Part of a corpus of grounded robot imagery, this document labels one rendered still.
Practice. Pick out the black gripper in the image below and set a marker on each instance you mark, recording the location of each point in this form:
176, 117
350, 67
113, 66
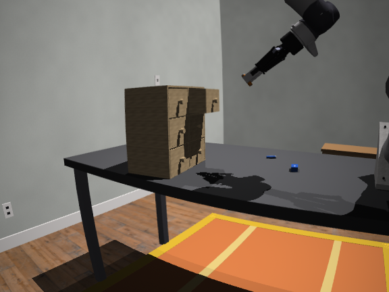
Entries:
277, 54

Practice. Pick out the light wooden chest of drawers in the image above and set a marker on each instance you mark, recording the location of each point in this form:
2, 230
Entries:
148, 133

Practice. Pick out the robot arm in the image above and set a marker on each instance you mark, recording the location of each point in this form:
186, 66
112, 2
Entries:
318, 17

